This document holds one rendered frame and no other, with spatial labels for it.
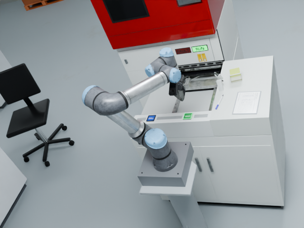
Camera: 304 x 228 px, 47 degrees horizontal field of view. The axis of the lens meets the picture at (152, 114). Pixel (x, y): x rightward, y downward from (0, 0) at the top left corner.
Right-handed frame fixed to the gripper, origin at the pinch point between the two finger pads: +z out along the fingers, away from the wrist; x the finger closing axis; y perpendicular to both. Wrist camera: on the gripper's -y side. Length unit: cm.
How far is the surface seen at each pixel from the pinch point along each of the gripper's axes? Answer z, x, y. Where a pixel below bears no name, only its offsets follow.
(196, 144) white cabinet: 36.2, -0.8, -3.9
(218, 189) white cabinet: 85, -5, -4
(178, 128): 20.4, 6.8, -3.9
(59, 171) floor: 111, 179, 31
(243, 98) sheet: 13.8, -33.7, 14.1
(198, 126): 19.5, -6.9, -3.9
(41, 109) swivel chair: 59, 197, 75
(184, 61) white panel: 10, 14, 59
